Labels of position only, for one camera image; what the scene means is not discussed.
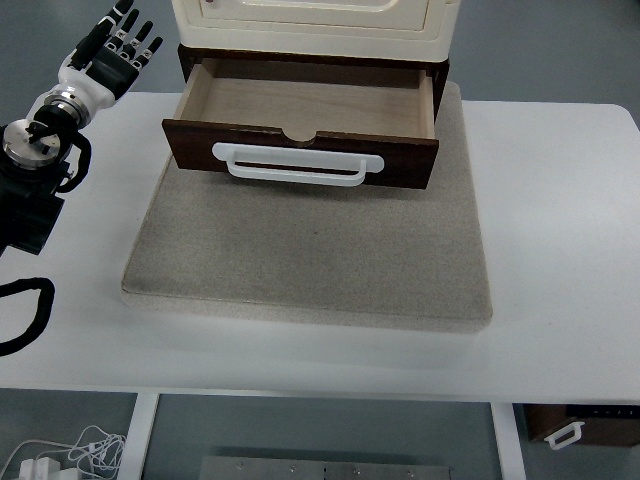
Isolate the small white box handle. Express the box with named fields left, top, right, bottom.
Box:
left=543, top=420, right=586, bottom=450

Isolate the white charger block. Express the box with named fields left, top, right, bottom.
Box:
left=18, top=455, right=64, bottom=480

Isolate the thin white cable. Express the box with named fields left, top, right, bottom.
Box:
left=0, top=424, right=127, bottom=480

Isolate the dark brown wooden drawer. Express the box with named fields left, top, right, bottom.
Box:
left=161, top=57, right=440, bottom=191

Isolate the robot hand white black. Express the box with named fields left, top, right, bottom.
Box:
left=56, top=0, right=165, bottom=109

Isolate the white table leg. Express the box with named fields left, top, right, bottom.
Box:
left=489, top=402, right=527, bottom=480
left=119, top=393, right=161, bottom=480

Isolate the white drawer handle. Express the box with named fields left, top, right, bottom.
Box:
left=211, top=141, right=386, bottom=188

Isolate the beige grey mat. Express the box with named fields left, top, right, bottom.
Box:
left=119, top=79, right=494, bottom=335

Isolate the brown wooden box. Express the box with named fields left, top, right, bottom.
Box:
left=522, top=403, right=640, bottom=449

